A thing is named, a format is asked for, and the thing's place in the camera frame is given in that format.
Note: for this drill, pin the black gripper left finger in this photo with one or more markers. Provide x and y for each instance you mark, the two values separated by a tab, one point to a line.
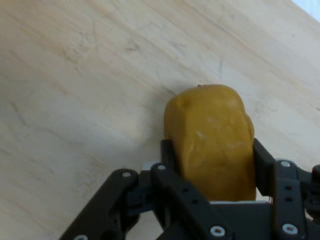
140	205

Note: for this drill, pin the brown potato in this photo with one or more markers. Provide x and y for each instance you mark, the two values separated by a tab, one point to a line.
212	140

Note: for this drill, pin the wooden cutting board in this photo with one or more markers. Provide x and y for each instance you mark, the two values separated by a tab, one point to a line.
87	87

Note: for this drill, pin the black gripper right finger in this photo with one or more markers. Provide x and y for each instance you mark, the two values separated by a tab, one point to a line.
290	200

